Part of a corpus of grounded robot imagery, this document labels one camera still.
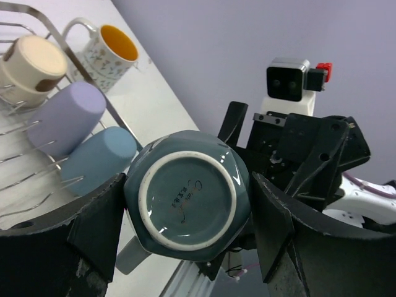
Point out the cream and brown cup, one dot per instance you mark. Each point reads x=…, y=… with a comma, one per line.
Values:
x=30, y=70

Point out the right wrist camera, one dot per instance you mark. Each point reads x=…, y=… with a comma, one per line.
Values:
x=292, y=85

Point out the lavender plastic tumbler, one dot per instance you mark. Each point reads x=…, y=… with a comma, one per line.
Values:
x=66, y=119

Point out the steel wire dish rack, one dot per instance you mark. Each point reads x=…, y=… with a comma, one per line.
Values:
x=31, y=182

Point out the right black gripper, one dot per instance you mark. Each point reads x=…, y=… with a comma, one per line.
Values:
x=303, y=156

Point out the aluminium mounting rail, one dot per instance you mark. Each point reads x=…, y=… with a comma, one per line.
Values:
x=192, y=279

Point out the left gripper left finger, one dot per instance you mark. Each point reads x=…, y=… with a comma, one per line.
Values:
x=70, y=251

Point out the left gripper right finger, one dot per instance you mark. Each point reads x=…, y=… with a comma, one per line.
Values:
x=303, y=252

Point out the light blue plastic tumbler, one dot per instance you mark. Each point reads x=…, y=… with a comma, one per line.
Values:
x=107, y=153

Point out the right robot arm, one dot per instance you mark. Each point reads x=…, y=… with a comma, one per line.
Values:
x=363, y=204

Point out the floral white mug orange inside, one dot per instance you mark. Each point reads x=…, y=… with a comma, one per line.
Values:
x=108, y=54

